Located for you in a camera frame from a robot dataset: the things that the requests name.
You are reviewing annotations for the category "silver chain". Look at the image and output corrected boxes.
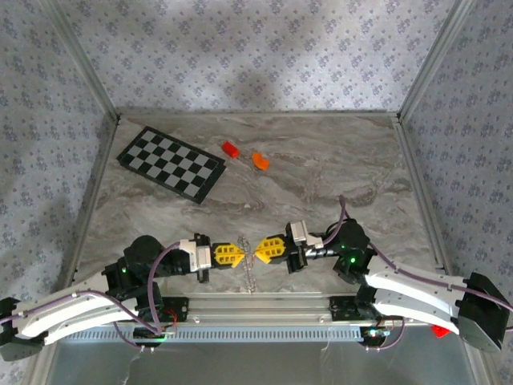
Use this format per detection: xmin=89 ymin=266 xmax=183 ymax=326
xmin=236 ymin=235 xmax=260 ymax=294

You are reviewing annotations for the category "orange curved plastic piece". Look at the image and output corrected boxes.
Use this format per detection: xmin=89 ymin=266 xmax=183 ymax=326
xmin=251 ymin=151 xmax=271 ymax=172

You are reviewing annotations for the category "black left controller board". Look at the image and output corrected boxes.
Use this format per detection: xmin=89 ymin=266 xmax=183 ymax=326
xmin=133 ymin=326 xmax=178 ymax=348

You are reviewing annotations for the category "black controller board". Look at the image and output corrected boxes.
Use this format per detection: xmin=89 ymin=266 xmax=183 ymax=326
xmin=133 ymin=326 xmax=178 ymax=348
xmin=359 ymin=326 xmax=393 ymax=349

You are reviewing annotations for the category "black grey chessboard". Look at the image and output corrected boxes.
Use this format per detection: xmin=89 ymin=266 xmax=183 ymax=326
xmin=115 ymin=126 xmax=227 ymax=205

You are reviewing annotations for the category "black right controller board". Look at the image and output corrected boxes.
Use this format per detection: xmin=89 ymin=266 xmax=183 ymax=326
xmin=359 ymin=326 xmax=393 ymax=349

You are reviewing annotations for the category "grey metal sheet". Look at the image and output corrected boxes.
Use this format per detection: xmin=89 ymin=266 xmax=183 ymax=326
xmin=43 ymin=340 xmax=480 ymax=385

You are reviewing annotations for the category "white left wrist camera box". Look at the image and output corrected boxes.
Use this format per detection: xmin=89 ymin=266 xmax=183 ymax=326
xmin=179 ymin=238 xmax=212 ymax=272

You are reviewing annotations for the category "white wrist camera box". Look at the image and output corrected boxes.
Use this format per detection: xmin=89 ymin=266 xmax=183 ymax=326
xmin=179 ymin=238 xmax=212 ymax=272
xmin=289 ymin=221 xmax=325 ymax=249

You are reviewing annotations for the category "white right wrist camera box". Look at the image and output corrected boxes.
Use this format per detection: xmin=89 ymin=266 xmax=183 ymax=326
xmin=289 ymin=221 xmax=325 ymax=249

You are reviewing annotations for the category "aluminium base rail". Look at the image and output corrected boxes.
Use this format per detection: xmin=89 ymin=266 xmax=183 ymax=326
xmin=43 ymin=292 xmax=478 ymax=326

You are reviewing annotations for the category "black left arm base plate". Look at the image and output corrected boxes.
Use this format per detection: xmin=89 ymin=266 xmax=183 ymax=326
xmin=135 ymin=296 xmax=190 ymax=323

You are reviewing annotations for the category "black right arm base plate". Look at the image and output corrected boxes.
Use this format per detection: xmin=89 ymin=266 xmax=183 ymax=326
xmin=329 ymin=295 xmax=386 ymax=322

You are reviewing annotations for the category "aluminium table edge rail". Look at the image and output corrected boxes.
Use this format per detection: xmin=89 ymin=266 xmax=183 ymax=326
xmin=118 ymin=110 xmax=402 ymax=120
xmin=59 ymin=115 xmax=122 ymax=288
xmin=392 ymin=115 xmax=452 ymax=278

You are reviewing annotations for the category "grey slotted cable duct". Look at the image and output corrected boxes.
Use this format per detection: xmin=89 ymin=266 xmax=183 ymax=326
xmin=59 ymin=325 xmax=364 ymax=344

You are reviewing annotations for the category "aluminium frame post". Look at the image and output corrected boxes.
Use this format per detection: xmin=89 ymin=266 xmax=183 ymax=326
xmin=398 ymin=0 xmax=478 ymax=121
xmin=39 ymin=0 xmax=121 ymax=124

